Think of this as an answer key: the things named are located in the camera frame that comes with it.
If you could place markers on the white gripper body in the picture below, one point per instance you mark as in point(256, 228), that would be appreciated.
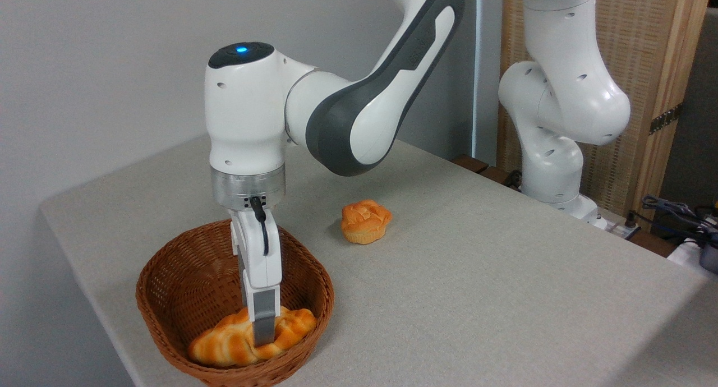
point(272, 258)

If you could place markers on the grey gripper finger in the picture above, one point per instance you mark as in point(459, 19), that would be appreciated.
point(246, 289)
point(265, 317)

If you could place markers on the long braided bread loaf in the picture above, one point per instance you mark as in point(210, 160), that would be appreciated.
point(224, 342)

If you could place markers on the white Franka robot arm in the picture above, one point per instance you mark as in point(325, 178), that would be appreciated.
point(247, 118)

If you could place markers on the black plug at robot base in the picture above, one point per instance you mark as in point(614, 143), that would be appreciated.
point(631, 221)

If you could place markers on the small round muffin bread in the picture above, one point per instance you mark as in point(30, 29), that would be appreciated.
point(364, 221)

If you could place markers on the brown woven wicker basket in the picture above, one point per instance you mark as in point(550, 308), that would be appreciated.
point(190, 275)

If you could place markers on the blue-grey device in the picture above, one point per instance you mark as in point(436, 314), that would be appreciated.
point(711, 258)

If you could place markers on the white vertical wall trim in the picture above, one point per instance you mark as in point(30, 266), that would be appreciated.
point(477, 95)

